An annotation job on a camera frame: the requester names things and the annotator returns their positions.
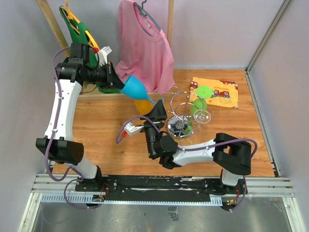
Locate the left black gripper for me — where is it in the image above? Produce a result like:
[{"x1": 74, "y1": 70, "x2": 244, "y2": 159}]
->
[{"x1": 84, "y1": 61, "x2": 127, "y2": 90}]

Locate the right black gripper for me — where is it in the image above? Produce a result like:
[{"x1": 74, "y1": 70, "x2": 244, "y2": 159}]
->
[{"x1": 135, "y1": 99, "x2": 167, "y2": 158}]

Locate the orange plastic wine glass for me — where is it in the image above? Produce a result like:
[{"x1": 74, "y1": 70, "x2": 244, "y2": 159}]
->
[{"x1": 135, "y1": 100, "x2": 153, "y2": 116}]

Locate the blue plastic wine glass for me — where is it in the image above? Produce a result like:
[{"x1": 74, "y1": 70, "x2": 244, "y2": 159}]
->
[{"x1": 120, "y1": 74, "x2": 156, "y2": 104}]

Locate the green plastic wine glass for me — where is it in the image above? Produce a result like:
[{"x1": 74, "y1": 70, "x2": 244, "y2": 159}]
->
[{"x1": 190, "y1": 86, "x2": 212, "y2": 116}]

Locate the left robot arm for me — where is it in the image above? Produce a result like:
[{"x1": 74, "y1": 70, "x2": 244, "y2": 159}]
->
[{"x1": 36, "y1": 43, "x2": 124, "y2": 191}]

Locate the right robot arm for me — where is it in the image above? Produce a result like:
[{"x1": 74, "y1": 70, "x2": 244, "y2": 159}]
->
[{"x1": 141, "y1": 101, "x2": 257, "y2": 193}]

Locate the chrome wine glass rack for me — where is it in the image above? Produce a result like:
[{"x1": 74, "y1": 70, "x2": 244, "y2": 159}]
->
[{"x1": 166, "y1": 86, "x2": 197, "y2": 139}]

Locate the wooden clothes rack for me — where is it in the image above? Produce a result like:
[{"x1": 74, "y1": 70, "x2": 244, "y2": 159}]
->
[{"x1": 36, "y1": 0, "x2": 174, "y2": 102}]

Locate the clear wine glass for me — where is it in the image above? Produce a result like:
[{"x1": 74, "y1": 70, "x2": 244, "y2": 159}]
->
[{"x1": 194, "y1": 109, "x2": 211, "y2": 128}]

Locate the pink t-shirt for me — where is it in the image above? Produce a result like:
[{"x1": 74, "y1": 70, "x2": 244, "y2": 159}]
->
[{"x1": 115, "y1": 0, "x2": 175, "y2": 94}]

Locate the yellow clothes hanger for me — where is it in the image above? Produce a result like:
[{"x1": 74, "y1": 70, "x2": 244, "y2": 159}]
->
[{"x1": 59, "y1": 0, "x2": 99, "y2": 53}]

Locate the green vest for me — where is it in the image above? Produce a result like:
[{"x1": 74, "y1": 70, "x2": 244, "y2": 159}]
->
[{"x1": 59, "y1": 6, "x2": 120, "y2": 94}]

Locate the yellow printed folded cloth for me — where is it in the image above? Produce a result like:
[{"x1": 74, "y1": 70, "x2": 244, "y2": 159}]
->
[{"x1": 189, "y1": 77, "x2": 239, "y2": 109}]

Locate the grey clothes hanger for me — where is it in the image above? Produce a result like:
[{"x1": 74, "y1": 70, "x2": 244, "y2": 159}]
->
[{"x1": 133, "y1": 0, "x2": 161, "y2": 32}]

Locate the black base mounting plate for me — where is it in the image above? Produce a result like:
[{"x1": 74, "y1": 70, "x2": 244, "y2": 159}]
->
[{"x1": 75, "y1": 175, "x2": 245, "y2": 203}]

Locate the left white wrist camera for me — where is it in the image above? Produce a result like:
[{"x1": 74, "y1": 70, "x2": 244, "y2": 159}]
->
[{"x1": 97, "y1": 46, "x2": 112, "y2": 67}]

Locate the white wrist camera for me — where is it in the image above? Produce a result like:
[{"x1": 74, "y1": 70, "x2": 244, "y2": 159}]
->
[
  {"x1": 124, "y1": 122, "x2": 143, "y2": 136},
  {"x1": 97, "y1": 46, "x2": 112, "y2": 67}
]

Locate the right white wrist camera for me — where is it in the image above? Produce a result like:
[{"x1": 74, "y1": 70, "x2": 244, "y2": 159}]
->
[{"x1": 124, "y1": 122, "x2": 143, "y2": 136}]

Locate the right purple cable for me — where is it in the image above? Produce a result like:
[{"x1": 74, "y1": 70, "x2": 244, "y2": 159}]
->
[{"x1": 115, "y1": 115, "x2": 258, "y2": 213}]

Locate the aluminium frame rail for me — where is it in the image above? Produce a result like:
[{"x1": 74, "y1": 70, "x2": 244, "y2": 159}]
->
[{"x1": 18, "y1": 174, "x2": 306, "y2": 232}]

